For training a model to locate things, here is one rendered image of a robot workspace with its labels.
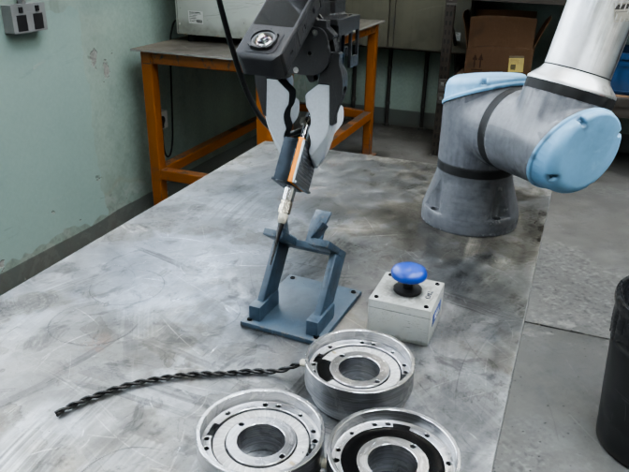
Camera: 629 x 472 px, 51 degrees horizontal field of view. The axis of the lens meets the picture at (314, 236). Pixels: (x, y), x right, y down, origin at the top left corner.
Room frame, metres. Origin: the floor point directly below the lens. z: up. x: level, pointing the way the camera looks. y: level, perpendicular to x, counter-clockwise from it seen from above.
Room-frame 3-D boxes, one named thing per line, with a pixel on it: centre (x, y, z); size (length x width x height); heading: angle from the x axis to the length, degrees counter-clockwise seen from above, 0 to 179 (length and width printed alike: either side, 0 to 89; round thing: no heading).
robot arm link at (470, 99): (0.97, -0.25, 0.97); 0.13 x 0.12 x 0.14; 28
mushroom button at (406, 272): (0.65, -0.11, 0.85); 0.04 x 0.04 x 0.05
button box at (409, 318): (0.66, -0.11, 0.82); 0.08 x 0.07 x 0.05; 159
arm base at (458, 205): (0.98, -0.25, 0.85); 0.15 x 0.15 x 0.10
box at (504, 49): (3.98, -1.08, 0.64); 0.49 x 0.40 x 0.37; 74
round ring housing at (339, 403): (0.52, -0.05, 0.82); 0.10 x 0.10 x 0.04
